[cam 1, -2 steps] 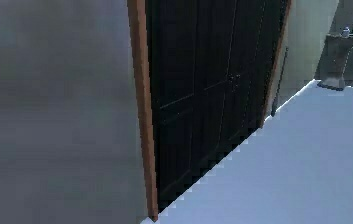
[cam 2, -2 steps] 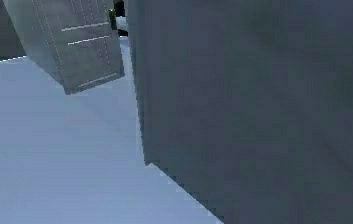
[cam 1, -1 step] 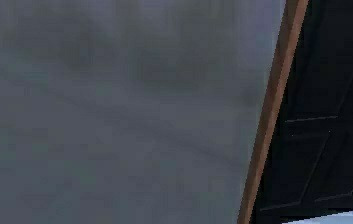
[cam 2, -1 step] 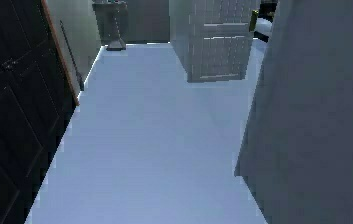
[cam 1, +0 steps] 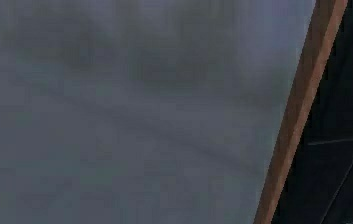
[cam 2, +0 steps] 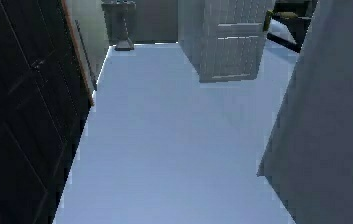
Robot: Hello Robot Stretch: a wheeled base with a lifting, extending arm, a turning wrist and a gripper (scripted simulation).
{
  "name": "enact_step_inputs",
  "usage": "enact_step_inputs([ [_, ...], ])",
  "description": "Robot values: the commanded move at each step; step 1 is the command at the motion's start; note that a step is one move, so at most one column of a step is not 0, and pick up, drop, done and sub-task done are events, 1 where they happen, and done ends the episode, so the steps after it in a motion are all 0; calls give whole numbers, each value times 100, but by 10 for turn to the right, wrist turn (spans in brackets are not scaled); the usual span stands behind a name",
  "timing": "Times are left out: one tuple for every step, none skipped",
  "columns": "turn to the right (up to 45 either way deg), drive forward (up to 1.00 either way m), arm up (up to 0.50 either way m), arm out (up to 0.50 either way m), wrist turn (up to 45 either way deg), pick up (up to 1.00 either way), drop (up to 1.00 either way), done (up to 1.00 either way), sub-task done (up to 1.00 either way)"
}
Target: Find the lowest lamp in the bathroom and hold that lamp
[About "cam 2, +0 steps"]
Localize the pale grey panelled room door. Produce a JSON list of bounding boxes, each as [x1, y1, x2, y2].
[[178, 0, 276, 84]]

